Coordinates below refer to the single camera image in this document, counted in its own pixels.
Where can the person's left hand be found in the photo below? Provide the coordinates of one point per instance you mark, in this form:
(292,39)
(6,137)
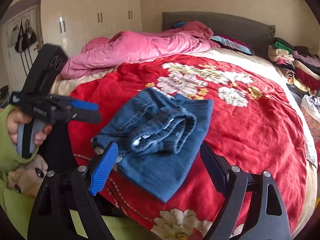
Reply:
(17,117)

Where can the plush bear on clothing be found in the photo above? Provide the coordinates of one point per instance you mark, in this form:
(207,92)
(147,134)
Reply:
(28,178)

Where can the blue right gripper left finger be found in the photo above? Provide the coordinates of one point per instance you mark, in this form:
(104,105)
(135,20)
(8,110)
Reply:
(101,165)

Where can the red floral bedspread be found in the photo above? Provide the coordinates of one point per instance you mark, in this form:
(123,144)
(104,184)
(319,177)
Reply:
(250,129)

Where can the blue denim pants lace trim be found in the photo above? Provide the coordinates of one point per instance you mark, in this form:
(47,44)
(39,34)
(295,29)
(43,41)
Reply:
(158,137)

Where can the cream wardrobe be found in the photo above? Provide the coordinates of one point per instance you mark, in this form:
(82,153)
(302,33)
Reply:
(72,23)

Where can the dark grey headboard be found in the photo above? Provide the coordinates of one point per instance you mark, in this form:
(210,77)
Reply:
(258,36)

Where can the stack of folded clothes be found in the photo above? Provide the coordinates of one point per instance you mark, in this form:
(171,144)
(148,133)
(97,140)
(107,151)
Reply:
(298,67)

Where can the teal patterned pillow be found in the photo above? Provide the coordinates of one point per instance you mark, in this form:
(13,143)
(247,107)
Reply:
(232,44)

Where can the green sleeve left forearm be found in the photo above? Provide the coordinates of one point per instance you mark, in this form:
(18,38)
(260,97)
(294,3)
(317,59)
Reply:
(9,158)

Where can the floral laundry basket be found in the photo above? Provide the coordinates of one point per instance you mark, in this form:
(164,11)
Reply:
(310,109)

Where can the pink quilt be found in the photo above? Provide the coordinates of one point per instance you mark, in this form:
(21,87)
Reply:
(101,53)

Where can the bags hanging on door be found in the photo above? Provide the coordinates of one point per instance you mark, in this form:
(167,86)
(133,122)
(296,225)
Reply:
(22,37)

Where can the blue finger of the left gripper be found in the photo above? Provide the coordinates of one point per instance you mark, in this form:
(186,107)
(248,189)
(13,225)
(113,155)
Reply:
(84,105)

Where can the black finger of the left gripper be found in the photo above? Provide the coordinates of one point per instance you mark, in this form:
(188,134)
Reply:
(84,115)

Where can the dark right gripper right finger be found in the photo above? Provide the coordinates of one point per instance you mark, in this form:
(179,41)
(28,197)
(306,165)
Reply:
(216,166)

